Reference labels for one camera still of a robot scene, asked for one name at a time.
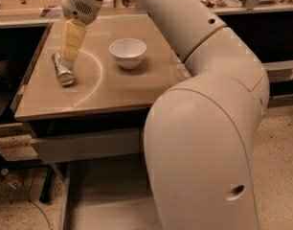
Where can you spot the small bottle on floor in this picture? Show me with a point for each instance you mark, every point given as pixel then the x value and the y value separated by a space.
pixel 13 179

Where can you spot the silver redbull can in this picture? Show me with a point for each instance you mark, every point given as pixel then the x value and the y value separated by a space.
pixel 63 73

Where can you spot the grey drawer cabinet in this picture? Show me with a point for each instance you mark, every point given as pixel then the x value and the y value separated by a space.
pixel 104 96

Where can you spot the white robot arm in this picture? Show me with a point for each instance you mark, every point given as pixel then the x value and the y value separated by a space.
pixel 199 134

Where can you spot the open middle drawer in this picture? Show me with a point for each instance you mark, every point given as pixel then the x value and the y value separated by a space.
pixel 110 193

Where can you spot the grey metal shelf rail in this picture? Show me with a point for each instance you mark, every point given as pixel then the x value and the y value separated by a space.
pixel 279 71

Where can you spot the clear plastic bottle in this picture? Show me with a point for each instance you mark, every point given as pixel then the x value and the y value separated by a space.
pixel 179 67

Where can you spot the closed top drawer front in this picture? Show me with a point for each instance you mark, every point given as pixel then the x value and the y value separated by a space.
pixel 88 145

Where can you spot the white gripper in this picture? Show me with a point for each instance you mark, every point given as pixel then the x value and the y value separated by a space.
pixel 78 8

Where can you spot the white ceramic bowl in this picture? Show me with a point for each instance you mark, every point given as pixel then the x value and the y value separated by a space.
pixel 128 52

